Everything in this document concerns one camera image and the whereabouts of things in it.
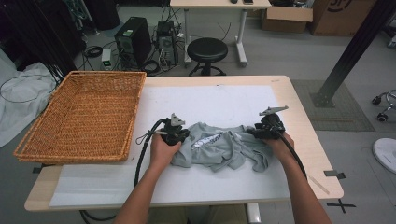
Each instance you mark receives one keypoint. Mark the white power box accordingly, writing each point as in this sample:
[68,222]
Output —
[106,57]

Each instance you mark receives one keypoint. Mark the black tape cross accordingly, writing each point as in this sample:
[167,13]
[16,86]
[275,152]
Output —
[341,205]

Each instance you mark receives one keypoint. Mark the black curtain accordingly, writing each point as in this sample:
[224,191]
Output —
[37,31]

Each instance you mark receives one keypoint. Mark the white table leg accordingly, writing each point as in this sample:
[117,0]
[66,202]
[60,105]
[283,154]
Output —
[253,214]

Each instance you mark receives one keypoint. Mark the grey floor mat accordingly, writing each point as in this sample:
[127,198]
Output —
[342,118]

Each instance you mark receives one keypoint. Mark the black computer tower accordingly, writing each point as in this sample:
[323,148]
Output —
[137,37]

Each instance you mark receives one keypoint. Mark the light wooden desk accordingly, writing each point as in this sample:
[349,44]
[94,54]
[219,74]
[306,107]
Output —
[218,3]

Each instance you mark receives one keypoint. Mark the black round stool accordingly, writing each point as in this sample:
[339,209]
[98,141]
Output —
[207,49]

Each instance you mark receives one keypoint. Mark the black bin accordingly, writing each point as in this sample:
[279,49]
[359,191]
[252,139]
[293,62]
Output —
[101,14]

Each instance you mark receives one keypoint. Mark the wicker basket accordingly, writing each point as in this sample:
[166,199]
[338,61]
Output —
[87,118]

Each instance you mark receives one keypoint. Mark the person's khaki trousers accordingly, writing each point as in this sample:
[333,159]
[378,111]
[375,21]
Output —
[168,216]

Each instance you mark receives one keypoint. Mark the open cardboard box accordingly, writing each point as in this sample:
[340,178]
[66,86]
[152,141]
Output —
[286,20]

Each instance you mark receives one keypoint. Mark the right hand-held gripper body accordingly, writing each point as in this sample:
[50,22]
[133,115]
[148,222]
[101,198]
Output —
[274,127]

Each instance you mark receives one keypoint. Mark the office chair base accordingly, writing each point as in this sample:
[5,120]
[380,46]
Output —
[389,102]

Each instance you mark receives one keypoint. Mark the large cardboard box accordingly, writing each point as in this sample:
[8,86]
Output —
[342,18]

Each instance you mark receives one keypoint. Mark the white foam mat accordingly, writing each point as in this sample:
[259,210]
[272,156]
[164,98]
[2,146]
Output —
[218,102]

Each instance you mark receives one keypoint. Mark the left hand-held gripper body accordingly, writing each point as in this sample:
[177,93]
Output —
[169,132]

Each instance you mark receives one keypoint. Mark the black tape strip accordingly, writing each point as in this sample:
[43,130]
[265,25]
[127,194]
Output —
[39,169]
[333,173]

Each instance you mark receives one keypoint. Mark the white cloth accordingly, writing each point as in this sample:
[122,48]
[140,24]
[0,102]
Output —
[28,90]

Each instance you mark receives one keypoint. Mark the black phone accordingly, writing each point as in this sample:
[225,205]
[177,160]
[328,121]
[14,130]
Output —
[248,1]

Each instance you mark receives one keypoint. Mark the white round base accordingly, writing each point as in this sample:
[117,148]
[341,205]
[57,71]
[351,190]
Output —
[386,152]

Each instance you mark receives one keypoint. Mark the person's right hand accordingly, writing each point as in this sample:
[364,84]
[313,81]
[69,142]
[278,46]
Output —
[283,147]

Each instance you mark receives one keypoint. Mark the open-frame computer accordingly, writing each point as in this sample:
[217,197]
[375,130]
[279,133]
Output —
[167,43]

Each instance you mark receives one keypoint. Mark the grey-green printed t-shirt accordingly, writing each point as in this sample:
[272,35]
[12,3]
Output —
[218,149]

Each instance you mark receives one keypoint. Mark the person's left hand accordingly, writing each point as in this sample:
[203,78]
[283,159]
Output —
[162,154]

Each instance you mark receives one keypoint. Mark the black mouse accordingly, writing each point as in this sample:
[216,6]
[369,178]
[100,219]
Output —
[234,1]

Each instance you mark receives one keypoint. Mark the black metal post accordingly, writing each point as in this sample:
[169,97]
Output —
[351,53]

